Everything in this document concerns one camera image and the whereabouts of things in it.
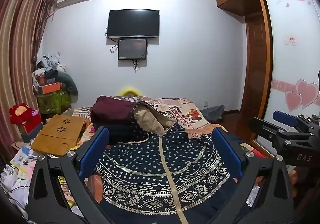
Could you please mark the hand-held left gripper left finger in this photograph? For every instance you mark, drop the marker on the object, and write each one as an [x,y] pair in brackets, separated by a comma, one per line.
[96,147]

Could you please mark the folded maroon garment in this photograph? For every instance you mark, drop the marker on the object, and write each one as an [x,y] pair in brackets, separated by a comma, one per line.
[112,111]

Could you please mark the wooden wardrobe with heart door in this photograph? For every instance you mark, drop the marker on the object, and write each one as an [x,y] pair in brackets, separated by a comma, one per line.
[290,69]

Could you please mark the small black monitor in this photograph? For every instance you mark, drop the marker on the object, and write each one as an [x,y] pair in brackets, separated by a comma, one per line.
[132,49]

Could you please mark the striped curtain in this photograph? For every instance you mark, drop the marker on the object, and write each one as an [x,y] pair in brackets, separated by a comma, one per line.
[20,51]

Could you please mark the yellow round object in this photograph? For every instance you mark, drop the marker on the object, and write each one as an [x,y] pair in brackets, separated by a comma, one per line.
[129,91]

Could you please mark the wooden lap desk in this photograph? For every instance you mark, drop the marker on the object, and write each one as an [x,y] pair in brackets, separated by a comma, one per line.
[58,134]

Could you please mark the pile of papers and booklets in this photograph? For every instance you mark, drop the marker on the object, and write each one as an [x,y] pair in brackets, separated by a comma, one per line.
[17,171]

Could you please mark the folded black garment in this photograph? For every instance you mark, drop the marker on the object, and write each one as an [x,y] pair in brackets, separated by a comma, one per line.
[120,139]

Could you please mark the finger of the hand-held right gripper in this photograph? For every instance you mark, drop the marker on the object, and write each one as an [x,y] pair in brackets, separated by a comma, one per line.
[285,117]
[270,131]

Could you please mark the orange box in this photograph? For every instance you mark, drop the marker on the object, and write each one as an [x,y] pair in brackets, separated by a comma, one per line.
[51,88]

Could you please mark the person's right hand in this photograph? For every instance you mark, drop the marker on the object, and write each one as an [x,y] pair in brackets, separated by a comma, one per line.
[294,179]

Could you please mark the pile of loose clothes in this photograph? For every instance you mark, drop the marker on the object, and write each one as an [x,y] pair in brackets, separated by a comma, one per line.
[48,66]

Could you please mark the newspaper print blanket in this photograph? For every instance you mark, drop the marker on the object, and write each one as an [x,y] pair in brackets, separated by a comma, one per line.
[192,116]

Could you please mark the brown wooden door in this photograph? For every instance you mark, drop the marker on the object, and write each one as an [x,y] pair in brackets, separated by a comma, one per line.
[257,69]

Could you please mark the navy patterned hoodie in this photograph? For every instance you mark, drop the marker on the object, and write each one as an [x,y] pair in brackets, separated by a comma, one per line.
[150,164]

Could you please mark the grey rolled cushion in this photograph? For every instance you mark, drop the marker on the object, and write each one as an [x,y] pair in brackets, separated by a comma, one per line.
[70,84]

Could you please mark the folded navy garment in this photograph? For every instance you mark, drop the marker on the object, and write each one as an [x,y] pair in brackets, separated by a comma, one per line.
[112,129]

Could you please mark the cartoon print fleece blanket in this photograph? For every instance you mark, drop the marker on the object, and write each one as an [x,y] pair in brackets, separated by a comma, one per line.
[251,150]

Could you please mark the red gift box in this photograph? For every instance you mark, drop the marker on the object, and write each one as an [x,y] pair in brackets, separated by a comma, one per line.
[32,126]

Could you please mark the black wall television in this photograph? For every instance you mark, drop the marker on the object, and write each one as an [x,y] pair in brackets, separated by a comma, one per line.
[133,24]

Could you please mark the green patterned bag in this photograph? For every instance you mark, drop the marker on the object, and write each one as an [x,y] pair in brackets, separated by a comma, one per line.
[53,102]

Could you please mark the dark bag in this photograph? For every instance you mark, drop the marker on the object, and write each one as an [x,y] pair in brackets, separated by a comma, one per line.
[212,113]

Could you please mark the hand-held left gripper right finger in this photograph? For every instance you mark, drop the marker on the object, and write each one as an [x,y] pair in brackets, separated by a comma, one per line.
[226,150]

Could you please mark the red plush flower bouquet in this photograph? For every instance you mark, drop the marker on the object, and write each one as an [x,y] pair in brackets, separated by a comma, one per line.
[20,112]

